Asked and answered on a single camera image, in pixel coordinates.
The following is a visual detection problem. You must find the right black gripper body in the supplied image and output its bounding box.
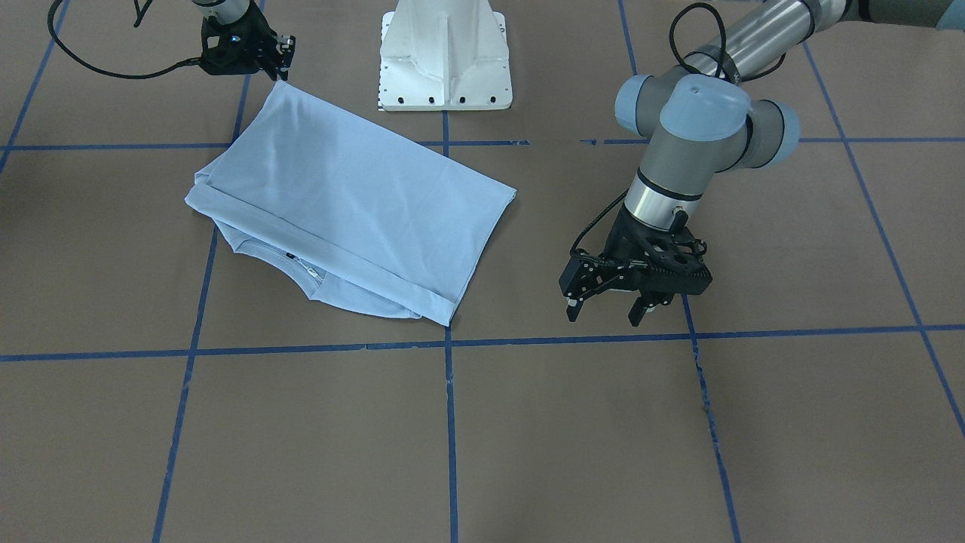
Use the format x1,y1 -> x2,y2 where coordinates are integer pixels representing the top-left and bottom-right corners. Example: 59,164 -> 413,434
200,11 -> 279,77

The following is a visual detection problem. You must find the blue tape line lengthwise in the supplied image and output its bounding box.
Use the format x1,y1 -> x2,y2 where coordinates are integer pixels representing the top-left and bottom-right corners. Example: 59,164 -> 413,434
617,0 -> 744,543

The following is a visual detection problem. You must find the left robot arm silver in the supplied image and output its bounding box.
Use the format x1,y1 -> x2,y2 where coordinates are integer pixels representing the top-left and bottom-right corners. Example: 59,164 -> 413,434
559,1 -> 963,326

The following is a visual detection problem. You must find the blue tape line crosswise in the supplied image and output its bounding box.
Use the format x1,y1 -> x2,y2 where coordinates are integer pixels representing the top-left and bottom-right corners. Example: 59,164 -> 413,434
1,324 -> 964,364

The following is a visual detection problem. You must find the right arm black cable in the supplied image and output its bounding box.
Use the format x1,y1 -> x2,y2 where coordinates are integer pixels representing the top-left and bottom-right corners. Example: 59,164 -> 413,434
47,0 -> 204,81

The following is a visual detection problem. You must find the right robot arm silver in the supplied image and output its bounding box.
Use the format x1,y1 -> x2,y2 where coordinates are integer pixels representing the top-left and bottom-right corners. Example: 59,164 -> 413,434
193,1 -> 296,81

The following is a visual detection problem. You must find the brown paper table cover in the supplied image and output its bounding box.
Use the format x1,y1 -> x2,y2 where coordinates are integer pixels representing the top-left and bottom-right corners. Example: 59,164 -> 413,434
2,1 -> 963,542

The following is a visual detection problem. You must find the light blue t-shirt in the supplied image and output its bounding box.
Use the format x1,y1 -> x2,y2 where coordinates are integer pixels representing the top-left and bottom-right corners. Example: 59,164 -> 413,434
185,82 -> 516,326

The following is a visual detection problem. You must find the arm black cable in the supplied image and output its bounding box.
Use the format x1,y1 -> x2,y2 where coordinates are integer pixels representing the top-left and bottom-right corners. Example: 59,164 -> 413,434
47,0 -> 204,81
570,2 -> 785,254

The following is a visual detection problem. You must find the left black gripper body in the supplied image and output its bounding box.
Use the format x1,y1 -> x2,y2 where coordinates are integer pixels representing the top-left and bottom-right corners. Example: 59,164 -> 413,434
559,205 -> 712,299

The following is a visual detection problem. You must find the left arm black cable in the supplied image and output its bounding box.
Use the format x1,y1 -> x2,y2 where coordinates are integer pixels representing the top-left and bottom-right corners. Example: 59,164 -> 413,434
570,2 -> 785,254

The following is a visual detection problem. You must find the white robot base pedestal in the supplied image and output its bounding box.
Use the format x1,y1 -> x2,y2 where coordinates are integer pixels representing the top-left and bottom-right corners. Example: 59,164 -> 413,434
377,1 -> 513,112

